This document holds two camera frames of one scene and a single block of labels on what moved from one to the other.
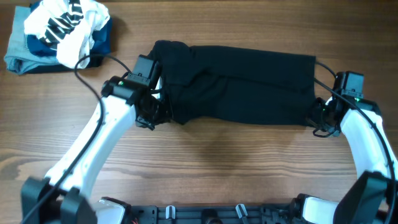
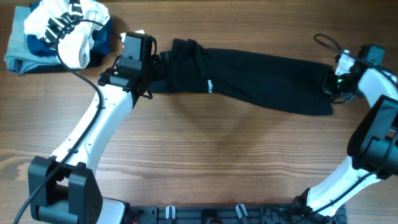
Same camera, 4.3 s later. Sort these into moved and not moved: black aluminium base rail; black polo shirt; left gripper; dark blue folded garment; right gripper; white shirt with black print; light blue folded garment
Moved: black polo shirt; left gripper; right gripper
Not moved: light blue folded garment; dark blue folded garment; white shirt with black print; black aluminium base rail
